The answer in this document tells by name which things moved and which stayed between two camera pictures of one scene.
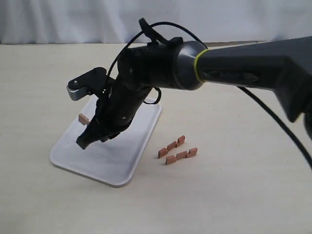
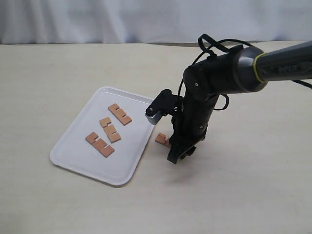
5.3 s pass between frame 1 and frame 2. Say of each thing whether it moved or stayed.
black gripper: moved
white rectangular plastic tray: stayed
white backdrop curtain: stayed
